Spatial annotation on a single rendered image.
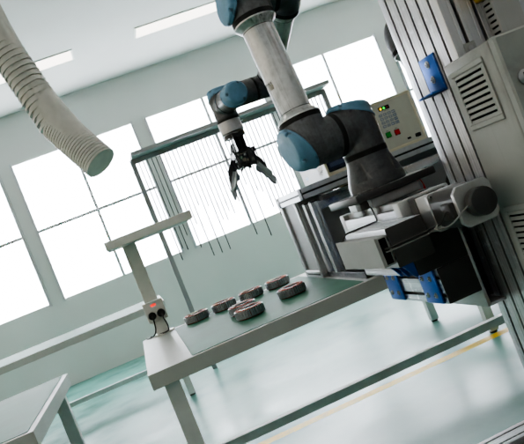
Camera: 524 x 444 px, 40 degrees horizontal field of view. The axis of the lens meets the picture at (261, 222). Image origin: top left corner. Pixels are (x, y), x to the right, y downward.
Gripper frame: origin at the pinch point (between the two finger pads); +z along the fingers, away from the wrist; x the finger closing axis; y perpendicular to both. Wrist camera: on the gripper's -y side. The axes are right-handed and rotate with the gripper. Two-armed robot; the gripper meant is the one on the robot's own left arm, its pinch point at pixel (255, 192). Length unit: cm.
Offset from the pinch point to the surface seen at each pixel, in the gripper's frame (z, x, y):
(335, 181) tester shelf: 6, 38, -34
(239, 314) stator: 37.3, -15.7, -27.8
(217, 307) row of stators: 38, -16, -83
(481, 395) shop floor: 115, 73, -62
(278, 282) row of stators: 38, 13, -81
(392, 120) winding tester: -8, 70, -36
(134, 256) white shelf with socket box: 4, -40, -93
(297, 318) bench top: 42.4, -3.0, 1.1
